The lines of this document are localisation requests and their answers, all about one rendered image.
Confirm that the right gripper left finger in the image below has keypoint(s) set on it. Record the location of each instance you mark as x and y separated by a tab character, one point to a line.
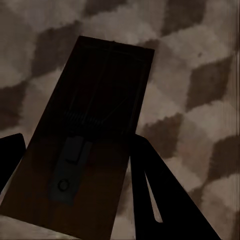
12	150

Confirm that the mousetrap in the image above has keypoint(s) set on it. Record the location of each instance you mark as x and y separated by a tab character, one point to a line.
71	175

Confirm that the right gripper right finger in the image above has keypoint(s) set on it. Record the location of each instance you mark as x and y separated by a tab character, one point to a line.
182	220

